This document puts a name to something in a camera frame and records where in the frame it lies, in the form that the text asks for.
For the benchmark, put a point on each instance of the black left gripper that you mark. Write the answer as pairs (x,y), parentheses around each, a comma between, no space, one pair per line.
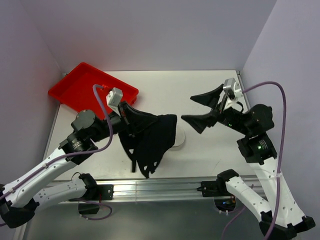
(134,119)

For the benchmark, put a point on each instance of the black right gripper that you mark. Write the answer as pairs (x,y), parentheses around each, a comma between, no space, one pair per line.
(198,121)

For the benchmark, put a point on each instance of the black garment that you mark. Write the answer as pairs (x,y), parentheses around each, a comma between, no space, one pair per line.
(147,148)

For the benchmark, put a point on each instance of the white mesh laundry bag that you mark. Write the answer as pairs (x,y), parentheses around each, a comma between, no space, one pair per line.
(180,138)

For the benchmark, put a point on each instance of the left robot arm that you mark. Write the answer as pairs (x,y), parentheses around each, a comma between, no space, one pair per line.
(21,198)

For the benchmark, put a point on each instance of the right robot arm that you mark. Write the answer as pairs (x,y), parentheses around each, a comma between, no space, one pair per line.
(278,214)

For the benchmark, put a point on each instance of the red plastic tray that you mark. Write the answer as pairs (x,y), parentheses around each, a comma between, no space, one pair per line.
(75,90)

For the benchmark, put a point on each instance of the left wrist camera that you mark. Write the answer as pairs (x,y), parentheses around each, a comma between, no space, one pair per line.
(114,97)

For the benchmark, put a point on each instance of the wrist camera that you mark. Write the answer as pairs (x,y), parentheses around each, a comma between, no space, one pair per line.
(114,97)
(233,92)

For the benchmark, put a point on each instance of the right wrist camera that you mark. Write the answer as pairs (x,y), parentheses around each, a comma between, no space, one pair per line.
(233,92)

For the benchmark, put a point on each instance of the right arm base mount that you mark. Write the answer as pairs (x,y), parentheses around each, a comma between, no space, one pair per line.
(228,183)

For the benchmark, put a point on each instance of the aluminium mounting rail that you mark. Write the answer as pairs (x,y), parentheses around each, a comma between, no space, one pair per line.
(155,189)

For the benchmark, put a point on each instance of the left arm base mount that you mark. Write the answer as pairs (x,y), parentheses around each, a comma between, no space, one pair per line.
(100,191)

